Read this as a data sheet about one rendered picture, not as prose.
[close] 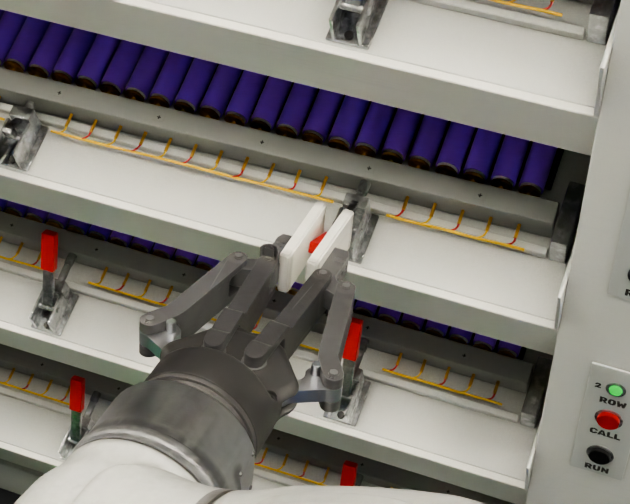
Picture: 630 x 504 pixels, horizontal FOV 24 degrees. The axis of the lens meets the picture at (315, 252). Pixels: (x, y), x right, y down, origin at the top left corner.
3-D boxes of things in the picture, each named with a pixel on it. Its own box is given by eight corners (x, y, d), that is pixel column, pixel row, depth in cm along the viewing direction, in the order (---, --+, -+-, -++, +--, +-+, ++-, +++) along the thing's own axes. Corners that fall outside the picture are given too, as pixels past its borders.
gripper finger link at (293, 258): (287, 294, 94) (276, 291, 94) (323, 239, 99) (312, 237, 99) (290, 256, 92) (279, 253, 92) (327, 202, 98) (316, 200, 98)
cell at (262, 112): (303, 66, 111) (273, 135, 109) (280, 60, 112) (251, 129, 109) (300, 52, 110) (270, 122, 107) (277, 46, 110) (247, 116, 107)
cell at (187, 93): (228, 49, 113) (197, 117, 110) (206, 43, 113) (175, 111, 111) (224, 35, 111) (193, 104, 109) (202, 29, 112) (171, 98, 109)
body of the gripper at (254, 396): (116, 466, 83) (184, 372, 90) (254, 511, 81) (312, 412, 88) (116, 363, 78) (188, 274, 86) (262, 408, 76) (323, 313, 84)
